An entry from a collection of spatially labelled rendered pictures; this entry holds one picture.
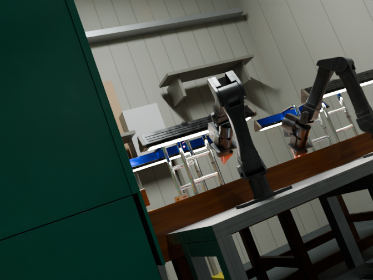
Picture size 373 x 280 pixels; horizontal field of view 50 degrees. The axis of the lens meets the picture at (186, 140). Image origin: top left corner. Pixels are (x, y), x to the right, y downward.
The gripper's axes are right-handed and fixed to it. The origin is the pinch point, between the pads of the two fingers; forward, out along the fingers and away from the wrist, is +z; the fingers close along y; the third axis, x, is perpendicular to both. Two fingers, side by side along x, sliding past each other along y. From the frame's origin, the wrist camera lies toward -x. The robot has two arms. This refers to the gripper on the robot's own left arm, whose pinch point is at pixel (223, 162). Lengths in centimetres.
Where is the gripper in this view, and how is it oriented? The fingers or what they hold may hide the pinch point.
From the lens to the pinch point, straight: 169.6
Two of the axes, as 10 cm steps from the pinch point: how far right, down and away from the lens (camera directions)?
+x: 4.6, 5.3, -7.1
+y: -8.9, 2.7, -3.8
